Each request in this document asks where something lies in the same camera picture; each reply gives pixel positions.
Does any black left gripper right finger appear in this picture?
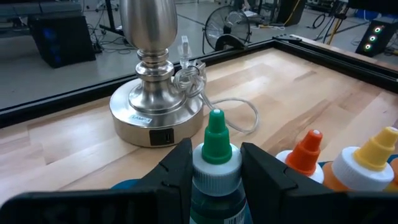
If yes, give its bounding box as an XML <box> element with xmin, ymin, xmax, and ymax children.
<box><xmin>240</xmin><ymin>142</ymin><xmax>343</xmax><ymax>224</ymax></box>

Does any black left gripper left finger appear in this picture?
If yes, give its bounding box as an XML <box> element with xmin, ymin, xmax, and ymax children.
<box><xmin>133</xmin><ymin>138</ymin><xmax>194</xmax><ymax>224</ymax></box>

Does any green food coloring bottle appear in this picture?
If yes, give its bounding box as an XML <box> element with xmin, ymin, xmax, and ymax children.
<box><xmin>189</xmin><ymin>108</ymin><xmax>253</xmax><ymax>224</ymax></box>

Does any blue plastic tray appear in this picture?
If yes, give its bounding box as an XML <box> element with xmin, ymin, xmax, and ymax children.
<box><xmin>110</xmin><ymin>154</ymin><xmax>398</xmax><ymax>191</ymax></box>

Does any orange-red food coloring bottle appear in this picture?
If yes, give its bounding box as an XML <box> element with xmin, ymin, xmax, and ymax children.
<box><xmin>275</xmin><ymin>129</ymin><xmax>325</xmax><ymax>184</ymax></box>

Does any white shade silver table lamp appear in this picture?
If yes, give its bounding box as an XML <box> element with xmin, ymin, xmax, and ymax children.
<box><xmin>108</xmin><ymin>0</ymin><xmax>205</xmax><ymax>149</ymax></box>

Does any black floor fan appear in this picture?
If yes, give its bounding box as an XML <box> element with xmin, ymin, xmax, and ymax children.
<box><xmin>203</xmin><ymin>5</ymin><xmax>252</xmax><ymax>52</ymax></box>

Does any black floor computer case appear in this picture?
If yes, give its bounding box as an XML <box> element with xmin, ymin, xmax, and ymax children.
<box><xmin>29</xmin><ymin>14</ymin><xmax>96</xmax><ymax>69</ymax></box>

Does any black computer blue light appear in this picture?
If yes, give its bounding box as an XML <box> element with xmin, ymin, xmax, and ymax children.
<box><xmin>355</xmin><ymin>17</ymin><xmax>398</xmax><ymax>58</ymax></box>

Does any clear lamp cord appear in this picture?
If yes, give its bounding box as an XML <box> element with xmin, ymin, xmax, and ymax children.
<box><xmin>172</xmin><ymin>35</ymin><xmax>261</xmax><ymax>134</ymax></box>

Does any yellow floor cable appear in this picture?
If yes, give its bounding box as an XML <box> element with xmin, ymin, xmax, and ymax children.
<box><xmin>326</xmin><ymin>17</ymin><xmax>345</xmax><ymax>46</ymax></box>

